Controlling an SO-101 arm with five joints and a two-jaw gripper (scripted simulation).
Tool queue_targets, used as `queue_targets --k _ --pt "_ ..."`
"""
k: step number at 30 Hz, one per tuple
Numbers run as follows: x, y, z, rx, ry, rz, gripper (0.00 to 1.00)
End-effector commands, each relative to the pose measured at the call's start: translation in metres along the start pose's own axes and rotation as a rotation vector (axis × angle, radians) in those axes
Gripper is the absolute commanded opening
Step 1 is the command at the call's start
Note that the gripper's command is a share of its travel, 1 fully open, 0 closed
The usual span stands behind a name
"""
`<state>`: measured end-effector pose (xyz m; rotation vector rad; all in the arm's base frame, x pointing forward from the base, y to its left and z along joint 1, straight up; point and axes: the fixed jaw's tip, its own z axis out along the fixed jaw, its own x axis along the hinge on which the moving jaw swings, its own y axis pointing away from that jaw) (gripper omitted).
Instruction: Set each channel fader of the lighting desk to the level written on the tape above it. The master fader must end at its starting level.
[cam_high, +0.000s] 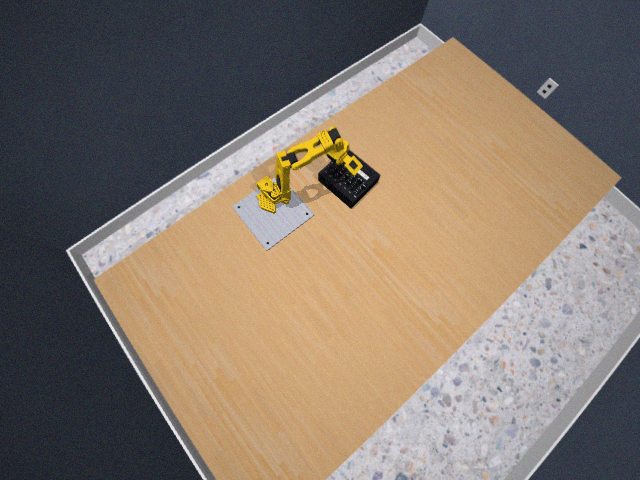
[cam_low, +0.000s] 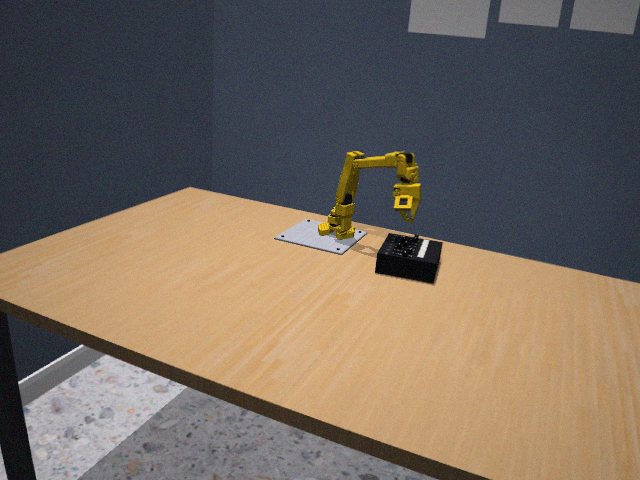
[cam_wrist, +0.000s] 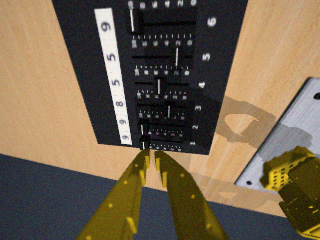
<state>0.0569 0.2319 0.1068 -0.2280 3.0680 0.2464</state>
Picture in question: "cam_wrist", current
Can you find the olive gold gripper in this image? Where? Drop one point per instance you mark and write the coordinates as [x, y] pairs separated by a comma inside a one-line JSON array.
[[117, 216]]

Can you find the black lighting desk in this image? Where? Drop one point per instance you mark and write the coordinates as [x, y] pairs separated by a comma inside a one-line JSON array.
[[141, 88]]

